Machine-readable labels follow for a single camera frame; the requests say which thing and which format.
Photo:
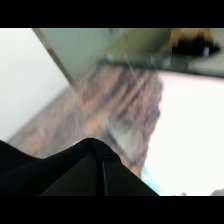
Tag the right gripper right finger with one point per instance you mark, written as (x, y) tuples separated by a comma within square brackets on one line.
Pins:
[(125, 181)]

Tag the black garment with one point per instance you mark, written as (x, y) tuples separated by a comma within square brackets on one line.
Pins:
[(26, 173)]

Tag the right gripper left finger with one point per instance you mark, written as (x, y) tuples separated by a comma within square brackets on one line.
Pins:
[(81, 180)]

